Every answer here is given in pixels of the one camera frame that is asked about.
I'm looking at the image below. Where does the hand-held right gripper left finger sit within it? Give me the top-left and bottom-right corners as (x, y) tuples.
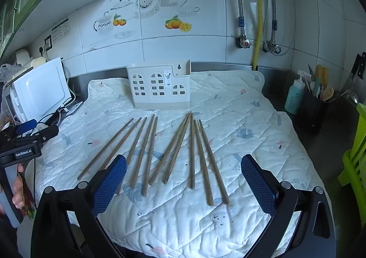
(31, 154), (128, 258)

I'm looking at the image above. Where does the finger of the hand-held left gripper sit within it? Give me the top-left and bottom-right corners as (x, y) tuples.
(29, 125), (59, 144)
(15, 118), (38, 136)

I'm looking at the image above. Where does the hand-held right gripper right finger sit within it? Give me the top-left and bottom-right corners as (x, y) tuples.
(241, 154), (336, 258)

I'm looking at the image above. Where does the group of wooden chopsticks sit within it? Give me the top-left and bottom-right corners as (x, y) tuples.
(77, 112), (231, 207)

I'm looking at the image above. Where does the white plastic utensil holder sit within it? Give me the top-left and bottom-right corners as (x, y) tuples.
(126, 59), (192, 110)

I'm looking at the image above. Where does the person's left hand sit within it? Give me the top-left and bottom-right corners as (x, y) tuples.
(11, 162), (27, 210)

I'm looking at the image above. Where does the white power strip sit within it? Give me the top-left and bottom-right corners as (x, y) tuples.
(65, 101), (84, 116)

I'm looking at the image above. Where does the white microwave oven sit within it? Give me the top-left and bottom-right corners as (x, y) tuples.
(9, 57), (73, 122)

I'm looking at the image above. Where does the white quilted printed blanket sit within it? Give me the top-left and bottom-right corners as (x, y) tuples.
(34, 70), (334, 258)

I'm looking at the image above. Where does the clear plastic bag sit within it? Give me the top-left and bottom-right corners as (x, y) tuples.
(0, 63), (20, 83)

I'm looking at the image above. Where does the pale foam block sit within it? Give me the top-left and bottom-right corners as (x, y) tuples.
(29, 56), (47, 69)

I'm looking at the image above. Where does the black utensil pot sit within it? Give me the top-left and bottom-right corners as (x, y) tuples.
(298, 86), (327, 133)

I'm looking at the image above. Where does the teal plastic bottle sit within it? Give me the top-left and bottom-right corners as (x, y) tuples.
(284, 73), (305, 116)

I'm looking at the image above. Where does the green plastic rack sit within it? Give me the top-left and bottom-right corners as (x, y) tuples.
(337, 103), (366, 199)

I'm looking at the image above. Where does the pale plastic spoon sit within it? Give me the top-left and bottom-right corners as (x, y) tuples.
(309, 81), (321, 98)

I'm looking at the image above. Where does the wooden spoon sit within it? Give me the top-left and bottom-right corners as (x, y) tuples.
(323, 86), (335, 102)

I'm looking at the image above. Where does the yellow spatula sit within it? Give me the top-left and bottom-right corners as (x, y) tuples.
(315, 65), (330, 90)

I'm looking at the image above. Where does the metal water valve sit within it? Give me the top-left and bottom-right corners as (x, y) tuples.
(264, 41), (283, 56)

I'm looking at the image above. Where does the metal valve with red mark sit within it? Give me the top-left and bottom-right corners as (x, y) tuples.
(235, 35), (253, 50)

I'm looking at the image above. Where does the black and white wall label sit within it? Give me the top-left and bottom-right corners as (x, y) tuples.
(51, 18), (71, 42)

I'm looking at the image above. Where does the black handled kitchen knife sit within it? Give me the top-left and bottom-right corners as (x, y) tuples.
(350, 52), (366, 80)

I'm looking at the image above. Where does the yellow gas hose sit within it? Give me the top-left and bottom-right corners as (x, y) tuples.
(251, 0), (268, 71)

